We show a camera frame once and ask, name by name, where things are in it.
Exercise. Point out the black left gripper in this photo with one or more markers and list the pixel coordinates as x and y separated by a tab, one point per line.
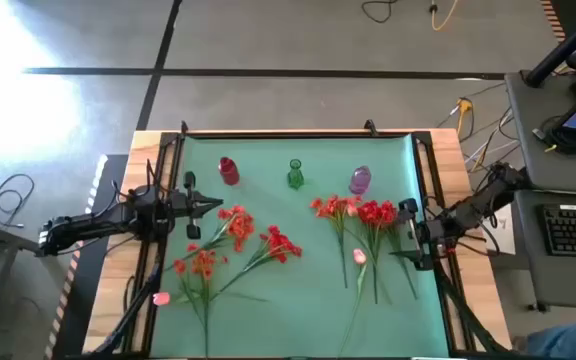
180	205

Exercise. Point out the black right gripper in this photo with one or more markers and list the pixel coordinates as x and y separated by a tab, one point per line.
425	235

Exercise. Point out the red ribbed glass vase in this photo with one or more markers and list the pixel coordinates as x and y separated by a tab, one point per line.
229	172

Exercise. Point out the orange artificial flower bunch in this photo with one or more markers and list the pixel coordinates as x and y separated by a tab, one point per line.
330	206
240	227

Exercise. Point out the small orange flower bunch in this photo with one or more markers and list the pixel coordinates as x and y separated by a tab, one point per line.
203	262

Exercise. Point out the pink artificial tulip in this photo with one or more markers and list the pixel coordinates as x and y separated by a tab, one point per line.
359	256
161	299
353	209

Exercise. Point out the purple ribbed glass vase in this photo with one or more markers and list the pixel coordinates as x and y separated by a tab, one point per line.
360	181

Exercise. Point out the green glass vase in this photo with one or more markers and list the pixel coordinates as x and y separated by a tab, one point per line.
295	177

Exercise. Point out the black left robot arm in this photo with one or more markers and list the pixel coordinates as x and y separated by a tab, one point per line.
93	225

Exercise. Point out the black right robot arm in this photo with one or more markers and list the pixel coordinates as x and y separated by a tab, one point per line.
473	207

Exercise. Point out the black clamp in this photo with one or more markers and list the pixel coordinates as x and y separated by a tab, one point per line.
371	127
184	128

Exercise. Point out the white paper sheet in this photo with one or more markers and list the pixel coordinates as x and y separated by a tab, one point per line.
507	235

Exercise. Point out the green table mat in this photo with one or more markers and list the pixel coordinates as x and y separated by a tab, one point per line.
293	310

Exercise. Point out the grey keyboard desk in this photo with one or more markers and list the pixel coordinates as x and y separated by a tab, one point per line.
558	285

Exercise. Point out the black striped-edge floor mat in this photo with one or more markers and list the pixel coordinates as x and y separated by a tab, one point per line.
75	310

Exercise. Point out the black keyboard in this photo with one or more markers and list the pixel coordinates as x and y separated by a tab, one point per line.
573	232

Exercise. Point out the person's leg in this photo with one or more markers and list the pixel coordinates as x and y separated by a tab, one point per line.
573	340

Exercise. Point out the black pole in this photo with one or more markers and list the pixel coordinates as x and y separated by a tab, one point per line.
563	50

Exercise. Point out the black table frame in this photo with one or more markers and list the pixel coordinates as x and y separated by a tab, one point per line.
288	134

